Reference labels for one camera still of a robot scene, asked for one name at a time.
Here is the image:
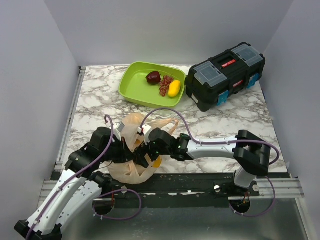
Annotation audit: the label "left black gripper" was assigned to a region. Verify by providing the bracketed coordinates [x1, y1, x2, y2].
[100, 136, 137, 164]

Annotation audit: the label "red fake grapes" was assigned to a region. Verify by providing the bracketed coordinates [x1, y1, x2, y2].
[159, 75, 174, 97]

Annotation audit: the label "yellow fake mango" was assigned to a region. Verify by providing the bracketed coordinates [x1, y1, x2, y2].
[167, 80, 181, 98]

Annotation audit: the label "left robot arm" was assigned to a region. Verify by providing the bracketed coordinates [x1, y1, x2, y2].
[14, 122, 132, 240]

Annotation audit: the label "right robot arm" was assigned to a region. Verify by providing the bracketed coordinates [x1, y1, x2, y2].
[134, 128, 271, 196]

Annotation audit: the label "red fake apple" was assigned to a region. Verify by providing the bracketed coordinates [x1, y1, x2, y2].
[145, 71, 162, 85]

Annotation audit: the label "green plastic tray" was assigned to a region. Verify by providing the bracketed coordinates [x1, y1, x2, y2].
[118, 61, 186, 108]

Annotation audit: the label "black toolbox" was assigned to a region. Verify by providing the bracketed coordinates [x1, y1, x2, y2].
[184, 42, 266, 112]

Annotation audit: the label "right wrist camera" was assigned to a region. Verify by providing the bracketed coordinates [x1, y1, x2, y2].
[137, 124, 152, 136]

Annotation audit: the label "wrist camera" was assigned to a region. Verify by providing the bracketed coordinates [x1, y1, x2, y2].
[137, 124, 152, 136]
[113, 121, 125, 141]

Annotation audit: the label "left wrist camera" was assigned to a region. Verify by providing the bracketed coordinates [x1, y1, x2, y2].
[113, 121, 125, 141]

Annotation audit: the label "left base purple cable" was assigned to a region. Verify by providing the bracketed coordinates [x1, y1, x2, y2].
[92, 188, 143, 221]

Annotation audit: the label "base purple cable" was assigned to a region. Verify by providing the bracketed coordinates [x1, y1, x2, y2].
[92, 188, 143, 221]
[228, 176, 277, 218]

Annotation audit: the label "black mounting rail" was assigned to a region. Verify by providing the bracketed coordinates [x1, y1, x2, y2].
[95, 173, 260, 209]

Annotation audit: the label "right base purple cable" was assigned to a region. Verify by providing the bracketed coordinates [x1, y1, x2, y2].
[228, 176, 277, 218]

